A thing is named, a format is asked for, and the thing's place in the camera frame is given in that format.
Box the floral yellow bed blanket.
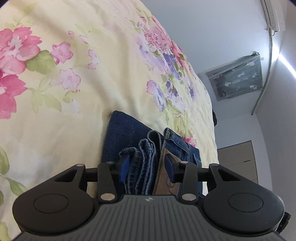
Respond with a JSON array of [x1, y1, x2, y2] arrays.
[[0, 0, 219, 235]]

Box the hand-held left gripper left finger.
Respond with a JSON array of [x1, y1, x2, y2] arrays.
[[50, 154, 130, 202]]

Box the blue denim pants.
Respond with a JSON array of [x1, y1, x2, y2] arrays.
[[102, 111, 207, 200]]

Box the grey printed window curtain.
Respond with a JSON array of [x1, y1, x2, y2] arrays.
[[205, 51, 264, 101]]

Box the grey wall pipe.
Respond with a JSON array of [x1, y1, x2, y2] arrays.
[[250, 29, 275, 115]]

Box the white air conditioner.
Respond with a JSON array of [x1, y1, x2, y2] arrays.
[[260, 0, 286, 32]]

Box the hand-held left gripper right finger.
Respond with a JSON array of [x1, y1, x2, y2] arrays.
[[165, 154, 241, 202]]

